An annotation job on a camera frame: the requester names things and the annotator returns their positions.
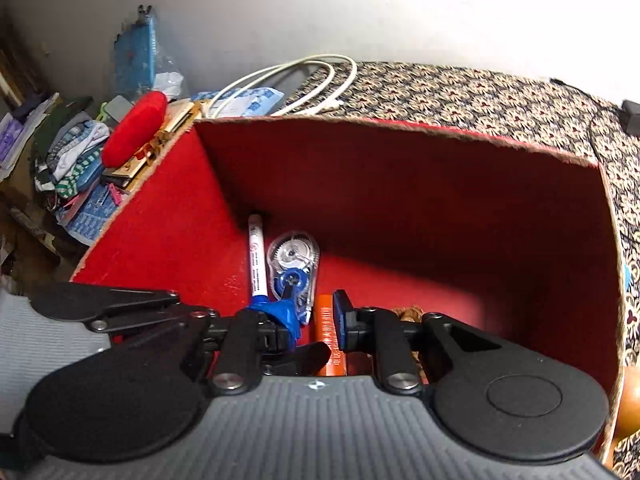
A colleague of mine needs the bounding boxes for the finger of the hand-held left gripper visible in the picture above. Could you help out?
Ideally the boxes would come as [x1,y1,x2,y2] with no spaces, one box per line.
[29,282,181,333]

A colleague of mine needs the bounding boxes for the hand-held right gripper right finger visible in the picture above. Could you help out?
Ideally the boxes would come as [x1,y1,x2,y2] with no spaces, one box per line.
[332,289,503,397]

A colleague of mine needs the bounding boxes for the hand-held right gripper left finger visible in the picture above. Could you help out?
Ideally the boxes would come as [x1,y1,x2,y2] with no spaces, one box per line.
[107,299,302,397]

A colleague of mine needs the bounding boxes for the orange bar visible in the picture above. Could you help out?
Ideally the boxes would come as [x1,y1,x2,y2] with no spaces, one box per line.
[312,294,349,377]

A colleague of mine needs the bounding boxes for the blue white marker pen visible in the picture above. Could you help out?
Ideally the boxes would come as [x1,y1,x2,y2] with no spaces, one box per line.
[246,214,273,311]

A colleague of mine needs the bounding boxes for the teardrop correction tape dispenser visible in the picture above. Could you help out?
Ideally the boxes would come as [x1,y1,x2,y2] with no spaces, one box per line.
[266,231,322,323]

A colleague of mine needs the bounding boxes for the brown pine cone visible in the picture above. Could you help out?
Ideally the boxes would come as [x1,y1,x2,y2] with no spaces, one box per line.
[391,305,427,383]

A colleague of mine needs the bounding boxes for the red cardboard box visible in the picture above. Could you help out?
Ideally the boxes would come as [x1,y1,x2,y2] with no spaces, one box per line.
[70,116,628,466]

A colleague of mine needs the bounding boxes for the blue patterned packet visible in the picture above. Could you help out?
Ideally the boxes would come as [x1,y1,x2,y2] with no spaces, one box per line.
[57,182,126,247]

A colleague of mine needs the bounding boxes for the red cushion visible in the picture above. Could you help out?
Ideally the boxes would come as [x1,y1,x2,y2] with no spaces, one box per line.
[101,91,169,167]

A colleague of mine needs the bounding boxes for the purple papers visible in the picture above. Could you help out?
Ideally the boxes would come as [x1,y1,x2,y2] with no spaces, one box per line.
[0,92,61,181]

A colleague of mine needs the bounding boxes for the grey flat case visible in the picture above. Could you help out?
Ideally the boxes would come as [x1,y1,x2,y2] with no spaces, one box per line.
[97,95,135,123]

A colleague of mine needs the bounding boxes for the blue white flat packet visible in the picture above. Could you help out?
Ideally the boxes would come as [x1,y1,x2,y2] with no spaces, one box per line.
[192,87,285,117]

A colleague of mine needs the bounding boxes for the clear plastic bag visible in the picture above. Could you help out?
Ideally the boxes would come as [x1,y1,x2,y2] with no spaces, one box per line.
[150,50,188,101]

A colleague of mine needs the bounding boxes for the blue plastic package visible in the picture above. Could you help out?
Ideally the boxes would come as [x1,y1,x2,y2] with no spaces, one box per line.
[114,5,162,101]

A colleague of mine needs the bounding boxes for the brown gourd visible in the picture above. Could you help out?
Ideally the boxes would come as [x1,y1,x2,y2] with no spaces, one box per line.
[602,360,640,468]

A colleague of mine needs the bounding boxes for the black power adapter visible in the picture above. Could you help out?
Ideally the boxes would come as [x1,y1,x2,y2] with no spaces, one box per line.
[620,100,640,136]

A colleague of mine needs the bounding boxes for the coiled white cable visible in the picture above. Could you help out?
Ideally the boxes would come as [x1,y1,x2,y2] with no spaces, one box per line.
[205,54,358,118]

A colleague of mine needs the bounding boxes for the black cable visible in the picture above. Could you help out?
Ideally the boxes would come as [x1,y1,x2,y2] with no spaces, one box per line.
[549,77,626,171]

